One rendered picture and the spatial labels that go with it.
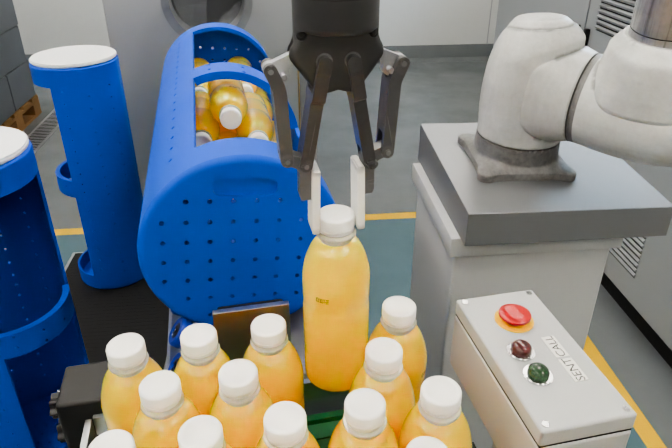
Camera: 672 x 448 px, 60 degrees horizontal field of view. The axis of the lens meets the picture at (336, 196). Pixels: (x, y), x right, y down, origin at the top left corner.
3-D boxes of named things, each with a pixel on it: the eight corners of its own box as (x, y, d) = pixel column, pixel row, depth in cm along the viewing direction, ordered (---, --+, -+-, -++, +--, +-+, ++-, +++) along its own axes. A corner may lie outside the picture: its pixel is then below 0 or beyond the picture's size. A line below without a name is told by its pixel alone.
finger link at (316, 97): (336, 58, 50) (320, 56, 50) (313, 176, 55) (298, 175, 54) (327, 47, 53) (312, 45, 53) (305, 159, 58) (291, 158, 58)
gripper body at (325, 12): (372, -27, 53) (369, 74, 57) (279, -24, 51) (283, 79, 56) (397, -14, 47) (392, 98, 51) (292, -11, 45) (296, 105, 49)
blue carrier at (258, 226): (269, 126, 167) (273, 24, 154) (334, 324, 91) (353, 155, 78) (165, 125, 160) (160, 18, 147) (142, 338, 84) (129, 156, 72)
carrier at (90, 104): (131, 242, 259) (68, 270, 240) (93, 44, 218) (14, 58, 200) (167, 268, 242) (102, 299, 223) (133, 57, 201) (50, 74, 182)
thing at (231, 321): (290, 362, 85) (286, 293, 79) (292, 374, 83) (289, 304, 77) (220, 373, 83) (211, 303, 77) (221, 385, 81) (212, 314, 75)
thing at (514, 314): (520, 307, 69) (522, 299, 68) (536, 327, 66) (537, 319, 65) (492, 312, 68) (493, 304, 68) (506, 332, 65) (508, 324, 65)
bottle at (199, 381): (189, 445, 75) (170, 332, 66) (244, 438, 76) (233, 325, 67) (185, 495, 69) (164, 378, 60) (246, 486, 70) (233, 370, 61)
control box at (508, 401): (519, 350, 77) (532, 286, 72) (615, 484, 60) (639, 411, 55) (448, 361, 75) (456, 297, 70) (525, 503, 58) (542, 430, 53)
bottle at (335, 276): (321, 339, 73) (319, 210, 65) (374, 355, 71) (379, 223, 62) (296, 378, 68) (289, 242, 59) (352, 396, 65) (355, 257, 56)
